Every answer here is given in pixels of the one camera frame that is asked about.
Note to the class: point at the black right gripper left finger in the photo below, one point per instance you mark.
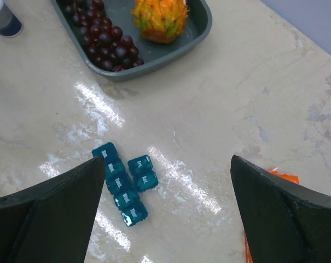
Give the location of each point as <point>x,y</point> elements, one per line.
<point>52,221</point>

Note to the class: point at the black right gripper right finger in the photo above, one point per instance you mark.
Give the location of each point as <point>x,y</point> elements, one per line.
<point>311,215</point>

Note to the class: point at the teal five-day pill organizer strip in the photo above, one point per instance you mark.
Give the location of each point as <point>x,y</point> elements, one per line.
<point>120,186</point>

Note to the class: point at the teal two-day pill organizer piece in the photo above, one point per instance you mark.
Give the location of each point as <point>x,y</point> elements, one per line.
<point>141,169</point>

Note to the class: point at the orange snack box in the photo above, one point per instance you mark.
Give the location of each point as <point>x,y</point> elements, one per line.
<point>264,210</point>

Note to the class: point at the dark purple grape bunch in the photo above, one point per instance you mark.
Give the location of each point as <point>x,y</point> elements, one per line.
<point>104,43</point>

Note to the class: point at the white-capped dark pill bottle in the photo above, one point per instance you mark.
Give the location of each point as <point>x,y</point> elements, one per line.
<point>10,25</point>

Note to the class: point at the grey plastic fruit tray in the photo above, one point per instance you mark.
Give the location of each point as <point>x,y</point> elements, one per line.
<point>155,56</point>

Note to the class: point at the orange toy pineapple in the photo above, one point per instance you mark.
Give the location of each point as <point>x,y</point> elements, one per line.
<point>160,21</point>

